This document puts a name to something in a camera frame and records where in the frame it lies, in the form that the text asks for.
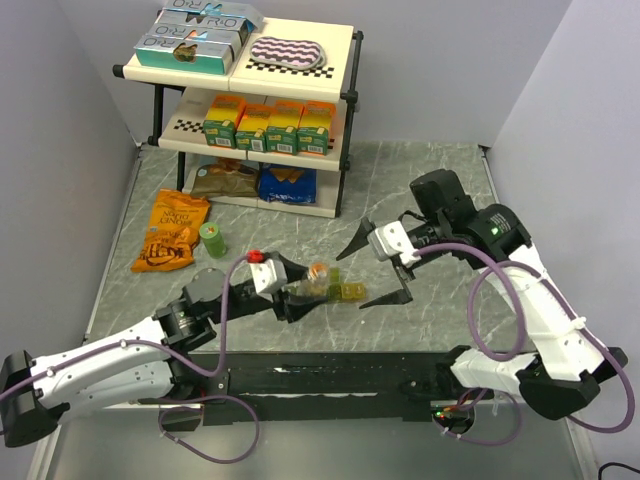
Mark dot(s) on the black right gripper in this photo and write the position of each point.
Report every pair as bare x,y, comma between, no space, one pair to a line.
360,239

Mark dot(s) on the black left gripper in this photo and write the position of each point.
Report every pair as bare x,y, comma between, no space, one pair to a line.
294,306

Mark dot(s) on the clear glass pill bottle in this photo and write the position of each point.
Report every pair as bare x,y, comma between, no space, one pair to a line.
315,283

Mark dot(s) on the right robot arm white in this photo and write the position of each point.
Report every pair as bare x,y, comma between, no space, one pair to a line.
556,365

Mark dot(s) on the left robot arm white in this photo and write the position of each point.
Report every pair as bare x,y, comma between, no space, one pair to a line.
164,356

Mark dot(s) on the green lidded jar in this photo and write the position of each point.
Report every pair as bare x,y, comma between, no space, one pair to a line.
212,239

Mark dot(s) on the blue Doritos bag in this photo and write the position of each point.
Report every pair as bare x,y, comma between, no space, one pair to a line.
287,184

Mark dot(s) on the cassava chips bag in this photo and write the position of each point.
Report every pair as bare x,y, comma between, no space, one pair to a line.
226,177

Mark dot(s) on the orange honey dijon chip bag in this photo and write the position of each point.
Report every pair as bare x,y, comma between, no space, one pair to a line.
172,233

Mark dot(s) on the green scrub daddy box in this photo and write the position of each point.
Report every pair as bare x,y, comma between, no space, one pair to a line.
315,127
222,119
282,130
251,131

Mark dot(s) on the beige black shelf rack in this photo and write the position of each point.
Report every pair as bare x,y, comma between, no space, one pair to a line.
181,100

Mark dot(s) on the teal RiO box front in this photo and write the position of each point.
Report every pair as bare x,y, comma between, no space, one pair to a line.
184,55

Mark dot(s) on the teal rio box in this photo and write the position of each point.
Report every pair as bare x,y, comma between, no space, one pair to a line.
212,13
235,37
184,55

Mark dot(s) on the teal RiO box middle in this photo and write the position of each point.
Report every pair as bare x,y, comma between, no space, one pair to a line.
235,37

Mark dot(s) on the teal RiO box back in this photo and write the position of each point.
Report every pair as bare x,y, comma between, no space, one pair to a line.
212,13

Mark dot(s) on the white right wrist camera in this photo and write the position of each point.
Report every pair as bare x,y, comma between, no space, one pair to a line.
392,240

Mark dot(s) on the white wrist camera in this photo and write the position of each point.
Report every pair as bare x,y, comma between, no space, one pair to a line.
267,270
392,240

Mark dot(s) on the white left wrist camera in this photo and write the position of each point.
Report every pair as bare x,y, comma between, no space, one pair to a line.
267,270

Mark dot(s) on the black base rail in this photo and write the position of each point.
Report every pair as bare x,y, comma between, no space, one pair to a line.
300,386

